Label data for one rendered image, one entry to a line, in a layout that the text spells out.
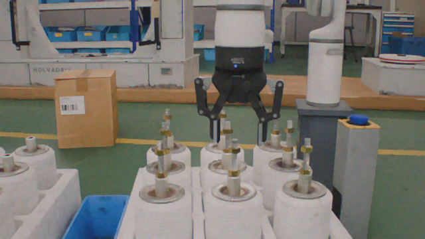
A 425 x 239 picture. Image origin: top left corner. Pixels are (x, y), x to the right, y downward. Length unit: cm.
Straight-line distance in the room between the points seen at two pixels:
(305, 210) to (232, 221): 12
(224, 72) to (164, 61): 207
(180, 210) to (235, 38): 28
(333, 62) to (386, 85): 162
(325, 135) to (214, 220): 54
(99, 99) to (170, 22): 113
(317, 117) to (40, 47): 249
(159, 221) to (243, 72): 26
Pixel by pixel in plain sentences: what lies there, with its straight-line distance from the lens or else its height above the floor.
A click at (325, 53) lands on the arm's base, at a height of 44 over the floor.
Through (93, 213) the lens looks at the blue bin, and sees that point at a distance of 102.
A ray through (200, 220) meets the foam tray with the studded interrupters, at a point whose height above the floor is 18.
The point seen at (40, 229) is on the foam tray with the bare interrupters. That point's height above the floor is 16.
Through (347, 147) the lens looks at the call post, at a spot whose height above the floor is 27.
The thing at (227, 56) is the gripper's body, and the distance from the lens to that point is 58.
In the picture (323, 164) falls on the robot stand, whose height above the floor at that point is 14.
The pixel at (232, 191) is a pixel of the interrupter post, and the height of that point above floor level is 26.
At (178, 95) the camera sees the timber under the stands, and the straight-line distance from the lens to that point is 261.
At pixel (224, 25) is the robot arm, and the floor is 52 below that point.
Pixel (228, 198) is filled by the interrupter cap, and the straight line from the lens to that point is 65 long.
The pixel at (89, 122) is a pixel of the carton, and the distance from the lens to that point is 176.
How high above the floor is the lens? 53
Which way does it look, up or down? 14 degrees down
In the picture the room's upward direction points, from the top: straight up
